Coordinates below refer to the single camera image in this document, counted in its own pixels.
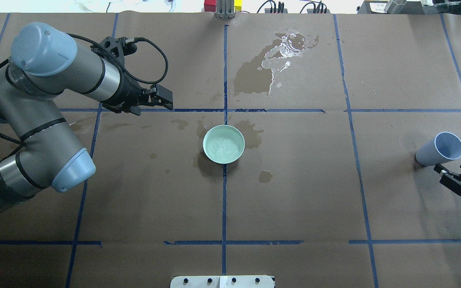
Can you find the orange black connector board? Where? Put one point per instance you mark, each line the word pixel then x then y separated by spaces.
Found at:
pixel 292 6

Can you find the white pedestal column base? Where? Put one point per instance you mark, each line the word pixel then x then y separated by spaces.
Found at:
pixel 223 281

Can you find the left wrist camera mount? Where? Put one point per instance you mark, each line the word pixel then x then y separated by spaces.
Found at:
pixel 114 49

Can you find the mint green bowl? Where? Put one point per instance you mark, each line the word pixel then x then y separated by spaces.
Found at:
pixel 223 144

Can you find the aluminium frame post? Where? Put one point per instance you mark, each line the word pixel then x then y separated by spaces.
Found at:
pixel 225 9

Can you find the red blue yellow block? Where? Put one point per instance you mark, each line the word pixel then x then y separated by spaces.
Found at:
pixel 210 5

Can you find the light blue paper cup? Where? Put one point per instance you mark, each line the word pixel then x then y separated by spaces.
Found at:
pixel 444 147

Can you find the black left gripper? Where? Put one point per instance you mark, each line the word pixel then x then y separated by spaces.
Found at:
pixel 127 94

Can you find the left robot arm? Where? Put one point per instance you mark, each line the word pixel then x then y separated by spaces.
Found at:
pixel 44 62

